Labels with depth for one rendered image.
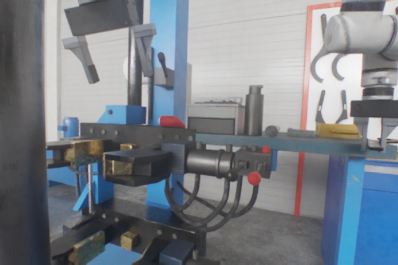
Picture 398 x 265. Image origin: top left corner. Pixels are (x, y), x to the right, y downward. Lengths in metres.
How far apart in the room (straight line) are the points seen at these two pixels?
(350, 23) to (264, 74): 2.15
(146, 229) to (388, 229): 1.38
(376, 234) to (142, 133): 1.47
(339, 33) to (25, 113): 0.77
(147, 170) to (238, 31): 2.44
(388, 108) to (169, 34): 1.05
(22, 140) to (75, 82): 3.84
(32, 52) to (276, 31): 2.53
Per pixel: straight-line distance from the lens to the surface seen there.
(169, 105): 1.23
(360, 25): 0.62
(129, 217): 1.23
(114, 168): 0.76
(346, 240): 1.17
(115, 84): 3.74
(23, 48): 0.68
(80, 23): 0.51
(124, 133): 1.13
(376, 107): 0.78
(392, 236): 1.72
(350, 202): 1.10
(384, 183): 1.61
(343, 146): 0.86
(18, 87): 0.66
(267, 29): 2.87
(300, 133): 0.97
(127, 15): 0.47
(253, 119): 0.87
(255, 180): 0.57
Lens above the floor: 1.13
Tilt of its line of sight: 4 degrees down
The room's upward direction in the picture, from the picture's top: 2 degrees clockwise
